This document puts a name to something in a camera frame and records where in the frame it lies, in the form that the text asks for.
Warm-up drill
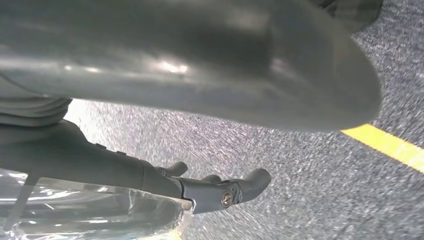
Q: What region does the yellow floor tape square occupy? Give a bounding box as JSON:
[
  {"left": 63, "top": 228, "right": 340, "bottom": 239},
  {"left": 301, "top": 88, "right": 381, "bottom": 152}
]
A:
[{"left": 341, "top": 123, "right": 424, "bottom": 174}]

